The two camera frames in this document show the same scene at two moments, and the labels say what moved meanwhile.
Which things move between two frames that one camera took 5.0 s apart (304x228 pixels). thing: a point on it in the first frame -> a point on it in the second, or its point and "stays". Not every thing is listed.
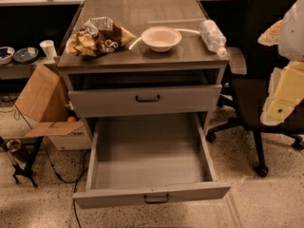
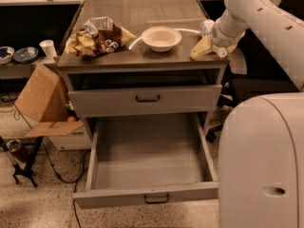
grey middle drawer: (131, 100) stays
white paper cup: (48, 47) stays
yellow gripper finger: (271, 36) -> (226, 33)
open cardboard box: (45, 104) stays
